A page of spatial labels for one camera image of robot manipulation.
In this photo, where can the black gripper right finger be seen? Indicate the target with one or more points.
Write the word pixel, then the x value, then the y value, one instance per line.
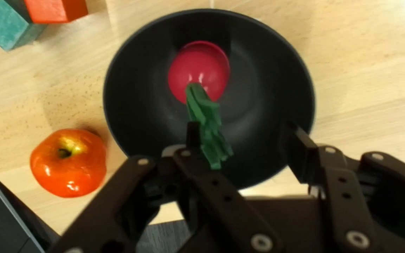
pixel 375 201

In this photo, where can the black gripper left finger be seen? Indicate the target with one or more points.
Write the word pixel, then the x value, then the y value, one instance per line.
pixel 202 201

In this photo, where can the red orange apple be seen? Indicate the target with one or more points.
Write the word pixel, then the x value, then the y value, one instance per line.
pixel 68 164

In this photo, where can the teal wooden block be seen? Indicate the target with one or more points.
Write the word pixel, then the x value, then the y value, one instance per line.
pixel 5 26

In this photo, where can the orange wooden block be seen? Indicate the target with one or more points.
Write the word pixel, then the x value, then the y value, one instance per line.
pixel 54 9

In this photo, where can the red radish toy green leaves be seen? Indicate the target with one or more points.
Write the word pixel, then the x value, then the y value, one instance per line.
pixel 199 65

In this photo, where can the black bowl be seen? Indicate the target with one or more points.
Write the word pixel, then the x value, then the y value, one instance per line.
pixel 258 93

